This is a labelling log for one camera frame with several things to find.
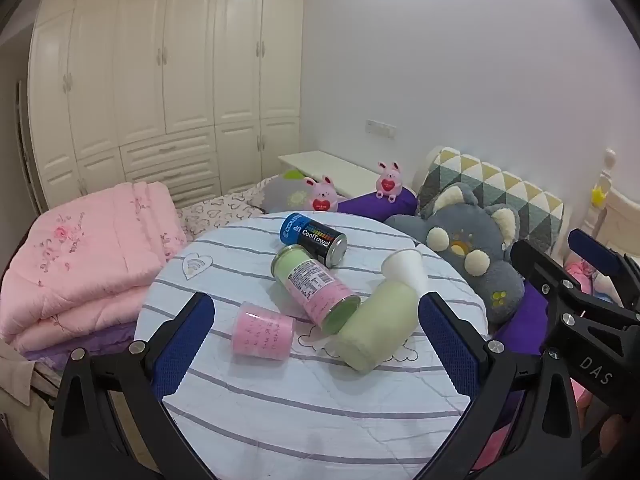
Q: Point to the purple pillow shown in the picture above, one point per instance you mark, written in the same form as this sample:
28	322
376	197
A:
375	205

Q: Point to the pink cup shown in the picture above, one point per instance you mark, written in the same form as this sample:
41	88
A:
262	332

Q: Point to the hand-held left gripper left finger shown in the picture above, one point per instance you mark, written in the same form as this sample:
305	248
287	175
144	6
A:
181	347

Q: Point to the green and pink can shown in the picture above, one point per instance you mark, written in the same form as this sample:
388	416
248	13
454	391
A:
312	285

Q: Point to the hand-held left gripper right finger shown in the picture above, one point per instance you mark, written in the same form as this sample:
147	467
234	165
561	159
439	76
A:
451	347

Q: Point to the yellow star sticker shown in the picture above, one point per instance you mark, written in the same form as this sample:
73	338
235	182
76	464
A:
599	196

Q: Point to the beige cloth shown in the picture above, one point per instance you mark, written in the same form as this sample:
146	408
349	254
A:
22	375

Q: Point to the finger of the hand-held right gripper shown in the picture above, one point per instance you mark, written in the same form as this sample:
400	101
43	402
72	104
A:
592	251
537	265

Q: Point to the striped white table cloth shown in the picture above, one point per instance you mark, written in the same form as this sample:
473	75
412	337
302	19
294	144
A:
280	405

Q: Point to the pale green bottle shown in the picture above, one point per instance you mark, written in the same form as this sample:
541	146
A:
380	327

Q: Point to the white low desk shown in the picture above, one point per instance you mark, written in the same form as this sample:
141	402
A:
327	167

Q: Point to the pink bunny plush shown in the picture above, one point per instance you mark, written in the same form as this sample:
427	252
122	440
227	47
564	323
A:
322	197
390	181

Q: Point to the pink folded quilt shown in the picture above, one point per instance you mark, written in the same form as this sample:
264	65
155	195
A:
85	260

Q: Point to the grey round plush pillow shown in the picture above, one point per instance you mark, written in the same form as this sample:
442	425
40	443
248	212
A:
282	192

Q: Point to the heart print bed sheet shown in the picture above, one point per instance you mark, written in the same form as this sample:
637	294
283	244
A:
220	207

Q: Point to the white bed frame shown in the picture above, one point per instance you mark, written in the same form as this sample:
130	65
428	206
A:
612	210

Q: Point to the triangle patterned cushion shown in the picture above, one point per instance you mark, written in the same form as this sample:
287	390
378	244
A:
505	190

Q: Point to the white paper cup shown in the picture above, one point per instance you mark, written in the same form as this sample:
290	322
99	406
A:
406	270

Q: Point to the blue and black can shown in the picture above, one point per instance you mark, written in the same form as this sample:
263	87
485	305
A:
310	237

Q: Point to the cream wardrobe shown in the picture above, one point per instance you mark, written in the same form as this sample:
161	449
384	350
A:
165	70

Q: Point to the purple blanket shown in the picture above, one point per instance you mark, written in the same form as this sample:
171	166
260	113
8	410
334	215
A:
75	347

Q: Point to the white wall socket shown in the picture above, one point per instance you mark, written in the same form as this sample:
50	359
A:
380	128

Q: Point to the grey koala plush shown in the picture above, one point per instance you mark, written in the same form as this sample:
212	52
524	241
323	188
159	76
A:
465	245

